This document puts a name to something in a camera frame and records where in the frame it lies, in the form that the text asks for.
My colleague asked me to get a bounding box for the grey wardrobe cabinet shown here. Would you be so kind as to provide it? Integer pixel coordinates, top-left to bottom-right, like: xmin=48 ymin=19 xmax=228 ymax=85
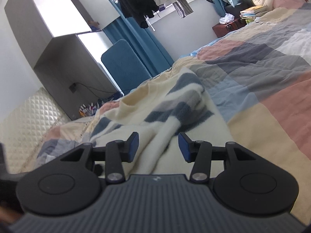
xmin=3 ymin=0 xmax=124 ymax=120

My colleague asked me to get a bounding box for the patchwork bed quilt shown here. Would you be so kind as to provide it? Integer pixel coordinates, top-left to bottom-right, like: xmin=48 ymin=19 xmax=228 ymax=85
xmin=36 ymin=0 xmax=311 ymax=224

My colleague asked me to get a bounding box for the cream quilted headboard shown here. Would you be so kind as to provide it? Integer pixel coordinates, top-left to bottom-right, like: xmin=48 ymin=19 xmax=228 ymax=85
xmin=0 ymin=87 xmax=71 ymax=175

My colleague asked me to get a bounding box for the stack of books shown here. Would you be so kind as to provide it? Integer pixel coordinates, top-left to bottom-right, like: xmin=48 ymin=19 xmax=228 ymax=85
xmin=239 ymin=5 xmax=269 ymax=20

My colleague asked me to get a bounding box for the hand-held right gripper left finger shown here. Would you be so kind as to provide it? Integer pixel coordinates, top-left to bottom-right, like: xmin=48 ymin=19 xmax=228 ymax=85
xmin=59 ymin=131 xmax=140 ymax=183

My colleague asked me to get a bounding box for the blue padded panel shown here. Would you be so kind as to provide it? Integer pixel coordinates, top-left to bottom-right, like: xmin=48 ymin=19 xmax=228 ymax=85
xmin=101 ymin=39 xmax=152 ymax=95

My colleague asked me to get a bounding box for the blue curtain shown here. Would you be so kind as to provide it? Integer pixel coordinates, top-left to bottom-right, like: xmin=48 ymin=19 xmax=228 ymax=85
xmin=93 ymin=0 xmax=174 ymax=78

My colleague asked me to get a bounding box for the black white striped garment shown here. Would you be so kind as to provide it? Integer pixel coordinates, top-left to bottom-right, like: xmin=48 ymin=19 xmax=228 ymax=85
xmin=172 ymin=0 xmax=194 ymax=19

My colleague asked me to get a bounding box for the pink blanket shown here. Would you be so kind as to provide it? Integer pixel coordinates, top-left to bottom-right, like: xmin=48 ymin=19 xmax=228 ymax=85
xmin=271 ymin=0 xmax=309 ymax=10

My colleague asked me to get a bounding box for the cluster of cosmetic bottles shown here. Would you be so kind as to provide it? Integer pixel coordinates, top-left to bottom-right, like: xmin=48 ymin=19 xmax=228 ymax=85
xmin=78 ymin=102 xmax=98 ymax=117

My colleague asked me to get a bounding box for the black hanging jacket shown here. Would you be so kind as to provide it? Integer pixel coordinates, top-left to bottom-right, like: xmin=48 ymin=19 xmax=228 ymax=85
xmin=104 ymin=0 xmax=159 ymax=29

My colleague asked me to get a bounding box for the red trunk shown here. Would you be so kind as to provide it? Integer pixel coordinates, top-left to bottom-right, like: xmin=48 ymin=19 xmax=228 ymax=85
xmin=212 ymin=17 xmax=247 ymax=38

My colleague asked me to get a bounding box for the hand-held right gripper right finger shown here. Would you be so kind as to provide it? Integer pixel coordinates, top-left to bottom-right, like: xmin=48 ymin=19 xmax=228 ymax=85
xmin=178 ymin=131 xmax=257 ymax=183

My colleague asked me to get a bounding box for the white plastic bag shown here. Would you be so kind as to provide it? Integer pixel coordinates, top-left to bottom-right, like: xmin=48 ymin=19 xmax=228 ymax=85
xmin=219 ymin=13 xmax=235 ymax=25

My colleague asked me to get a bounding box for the cream striped sweater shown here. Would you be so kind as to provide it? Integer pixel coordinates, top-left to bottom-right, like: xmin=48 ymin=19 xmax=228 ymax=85
xmin=86 ymin=67 xmax=234 ymax=175

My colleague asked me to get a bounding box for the black power cable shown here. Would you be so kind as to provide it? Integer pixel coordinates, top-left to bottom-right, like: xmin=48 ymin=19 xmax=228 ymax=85
xmin=73 ymin=83 xmax=122 ymax=97

